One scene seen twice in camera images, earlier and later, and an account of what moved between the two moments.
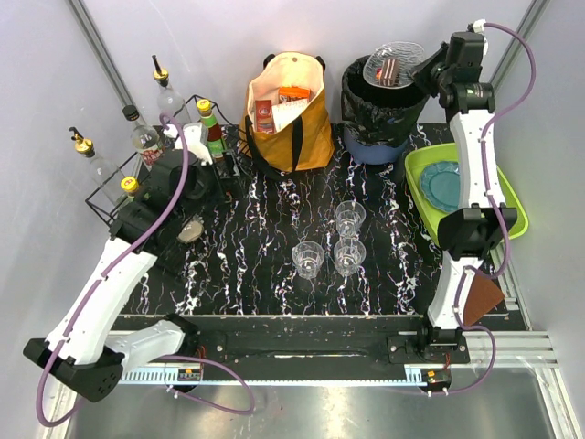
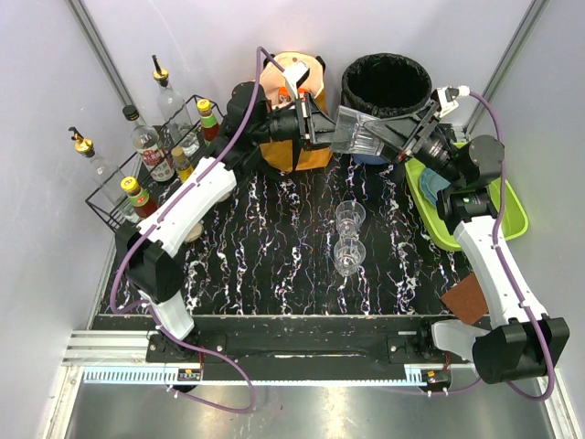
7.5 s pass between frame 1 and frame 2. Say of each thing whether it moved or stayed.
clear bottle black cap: stayed
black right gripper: moved
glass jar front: stayed
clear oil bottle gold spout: stayed
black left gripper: moved
